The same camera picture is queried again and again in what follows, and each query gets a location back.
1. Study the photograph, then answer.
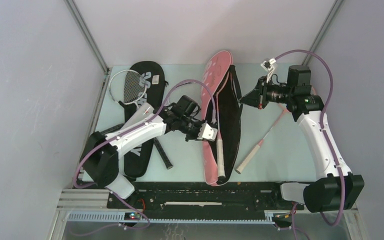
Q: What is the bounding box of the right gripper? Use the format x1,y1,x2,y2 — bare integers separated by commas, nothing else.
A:
239,75,294,109

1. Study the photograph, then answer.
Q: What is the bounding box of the pink sport racket bag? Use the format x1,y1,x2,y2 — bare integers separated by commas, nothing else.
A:
200,50,243,187

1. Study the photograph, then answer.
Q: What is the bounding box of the white shuttlecock tube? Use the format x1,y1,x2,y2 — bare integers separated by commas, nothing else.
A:
121,102,155,130

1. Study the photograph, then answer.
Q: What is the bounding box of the pink racket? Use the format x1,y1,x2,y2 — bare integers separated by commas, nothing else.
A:
234,103,298,175
216,131,226,181

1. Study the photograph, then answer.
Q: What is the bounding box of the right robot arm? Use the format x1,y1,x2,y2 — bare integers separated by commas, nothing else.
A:
239,65,365,213

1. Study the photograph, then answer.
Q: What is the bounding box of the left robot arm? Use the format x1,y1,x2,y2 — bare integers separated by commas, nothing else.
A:
79,95,218,208

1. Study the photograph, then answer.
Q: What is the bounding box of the black racket bag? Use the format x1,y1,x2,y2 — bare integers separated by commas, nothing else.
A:
123,61,166,178

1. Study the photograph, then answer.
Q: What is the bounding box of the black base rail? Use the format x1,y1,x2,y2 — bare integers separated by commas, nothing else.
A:
76,180,306,223

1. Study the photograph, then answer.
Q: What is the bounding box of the left aluminium frame post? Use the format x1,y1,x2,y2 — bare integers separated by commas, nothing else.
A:
64,0,112,180

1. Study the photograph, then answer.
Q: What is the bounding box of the aluminium frame post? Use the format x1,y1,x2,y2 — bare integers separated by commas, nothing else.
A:
64,0,112,180
308,0,346,53

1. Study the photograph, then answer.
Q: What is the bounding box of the right aluminium frame post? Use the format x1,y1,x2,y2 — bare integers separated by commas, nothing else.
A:
308,0,346,53

